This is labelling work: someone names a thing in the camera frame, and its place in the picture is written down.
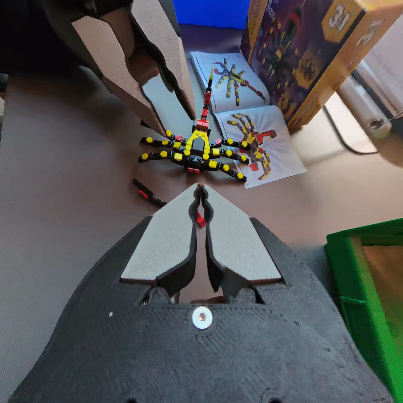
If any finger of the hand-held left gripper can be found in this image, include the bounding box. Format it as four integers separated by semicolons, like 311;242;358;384
129;0;197;121
70;7;168;138

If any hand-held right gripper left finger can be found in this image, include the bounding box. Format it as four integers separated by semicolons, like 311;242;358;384
120;183;201;295

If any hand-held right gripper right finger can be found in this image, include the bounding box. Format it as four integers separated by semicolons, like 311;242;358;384
201;185;282;293

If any black red lego claw arm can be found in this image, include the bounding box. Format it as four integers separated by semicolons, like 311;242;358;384
132;178;168;207

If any black yellow lego scorpion model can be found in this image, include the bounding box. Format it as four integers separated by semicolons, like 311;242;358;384
139;64;247;183

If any lego instruction booklet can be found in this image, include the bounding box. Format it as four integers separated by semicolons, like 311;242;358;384
190;51;307;189

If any lego set box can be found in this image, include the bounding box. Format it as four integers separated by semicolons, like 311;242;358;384
240;0;403;128

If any blue plastic bin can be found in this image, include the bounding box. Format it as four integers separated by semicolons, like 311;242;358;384
173;0;252;30

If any green plastic bin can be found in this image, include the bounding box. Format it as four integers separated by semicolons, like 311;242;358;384
324;218;403;403

